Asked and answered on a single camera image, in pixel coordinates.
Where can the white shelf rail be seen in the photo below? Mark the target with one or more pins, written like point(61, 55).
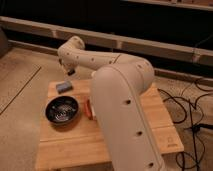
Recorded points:
point(153, 48)

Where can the wooden table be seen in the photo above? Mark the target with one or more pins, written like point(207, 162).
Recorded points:
point(81, 142)

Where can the black bowl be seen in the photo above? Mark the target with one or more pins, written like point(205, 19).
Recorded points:
point(62, 110)

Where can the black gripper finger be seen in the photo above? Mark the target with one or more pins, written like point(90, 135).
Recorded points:
point(71, 72)

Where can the blue sponge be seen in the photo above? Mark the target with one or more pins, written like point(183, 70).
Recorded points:
point(64, 87)

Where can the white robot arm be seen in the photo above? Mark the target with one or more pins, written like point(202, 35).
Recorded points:
point(115, 90)

